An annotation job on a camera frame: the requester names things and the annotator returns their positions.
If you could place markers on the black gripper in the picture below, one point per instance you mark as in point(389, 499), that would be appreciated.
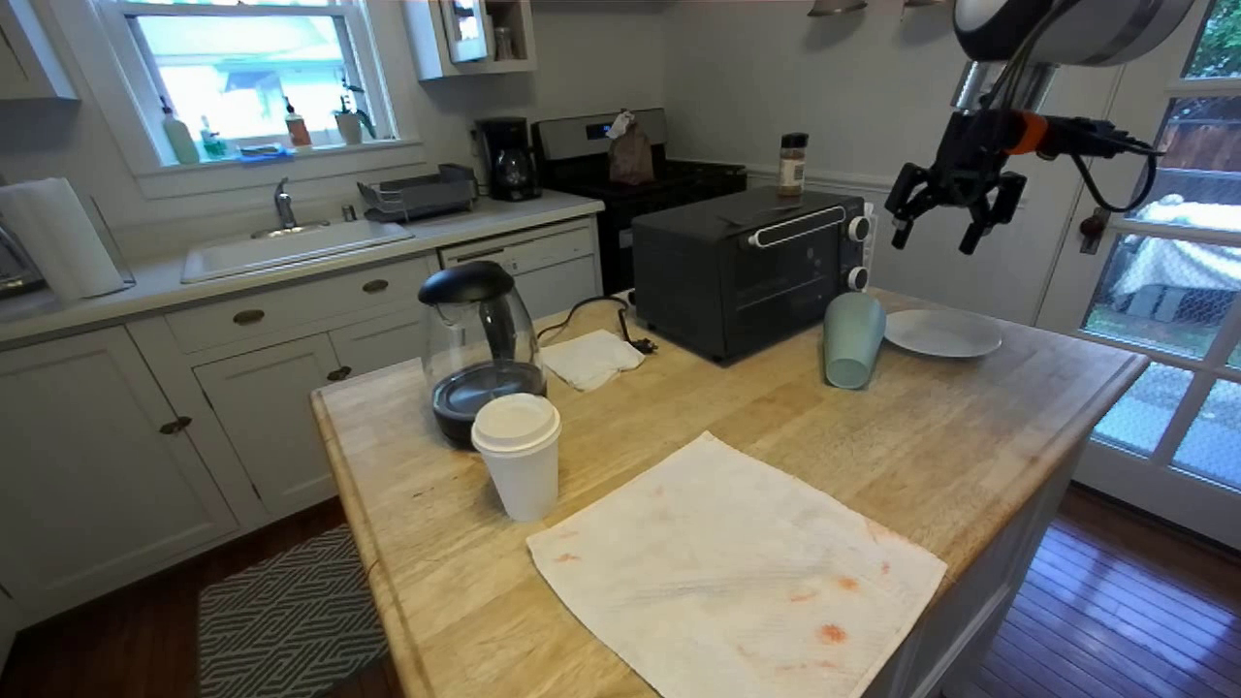
point(979, 166)

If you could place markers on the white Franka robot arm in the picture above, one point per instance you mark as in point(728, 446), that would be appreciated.
point(1086, 24)

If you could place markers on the white round plate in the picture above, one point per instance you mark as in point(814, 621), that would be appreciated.
point(945, 333)

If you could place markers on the glass spice jar black lid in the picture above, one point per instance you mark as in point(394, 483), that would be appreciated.
point(791, 164)

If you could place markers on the black toaster oven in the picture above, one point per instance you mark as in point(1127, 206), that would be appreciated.
point(738, 276)

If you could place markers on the black kitchen stove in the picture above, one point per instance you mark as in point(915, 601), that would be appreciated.
point(684, 179)

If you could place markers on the brown paper bag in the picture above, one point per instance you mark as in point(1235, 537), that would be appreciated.
point(631, 155)

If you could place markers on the white glass pane door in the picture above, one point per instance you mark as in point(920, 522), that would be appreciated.
point(1187, 428)

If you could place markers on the small white napkin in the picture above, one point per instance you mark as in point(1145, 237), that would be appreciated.
point(586, 359)

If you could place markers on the white wood-top kitchen island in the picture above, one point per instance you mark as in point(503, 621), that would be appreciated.
point(993, 606)

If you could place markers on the white paper sheet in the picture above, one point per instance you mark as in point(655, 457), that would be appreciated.
point(738, 581)

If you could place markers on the black coffee maker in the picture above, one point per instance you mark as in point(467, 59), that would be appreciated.
point(507, 161)

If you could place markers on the white lidded paper cup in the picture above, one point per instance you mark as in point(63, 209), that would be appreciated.
point(521, 457)

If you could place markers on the grey dish rack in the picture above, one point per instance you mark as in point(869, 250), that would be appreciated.
point(416, 195)

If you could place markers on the windowsill plant jar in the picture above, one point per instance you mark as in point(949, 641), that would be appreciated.
point(349, 121)

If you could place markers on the white kitchen sink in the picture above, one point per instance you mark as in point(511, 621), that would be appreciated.
point(291, 250)

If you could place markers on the chrome sink faucet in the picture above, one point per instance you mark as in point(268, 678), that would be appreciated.
point(283, 206)

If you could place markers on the blue sponge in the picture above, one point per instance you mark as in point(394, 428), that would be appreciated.
point(264, 155)

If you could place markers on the kitchen window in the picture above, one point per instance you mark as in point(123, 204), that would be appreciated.
point(246, 69)

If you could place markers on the white kitchen counter cabinets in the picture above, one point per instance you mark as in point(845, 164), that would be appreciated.
point(259, 411)

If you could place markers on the small green bottle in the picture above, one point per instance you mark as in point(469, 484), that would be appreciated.
point(209, 142)

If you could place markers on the white soap bottle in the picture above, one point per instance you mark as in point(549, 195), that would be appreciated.
point(181, 142)

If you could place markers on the grey patterned floor mat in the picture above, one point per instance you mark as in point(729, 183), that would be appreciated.
point(291, 621)

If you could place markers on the white paper towel roll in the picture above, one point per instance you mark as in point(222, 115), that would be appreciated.
point(61, 237)

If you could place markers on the black wrist camera orange plug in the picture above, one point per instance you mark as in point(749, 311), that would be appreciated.
point(1030, 133)

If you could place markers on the white wall cabinet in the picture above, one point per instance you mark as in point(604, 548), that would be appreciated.
point(467, 36)

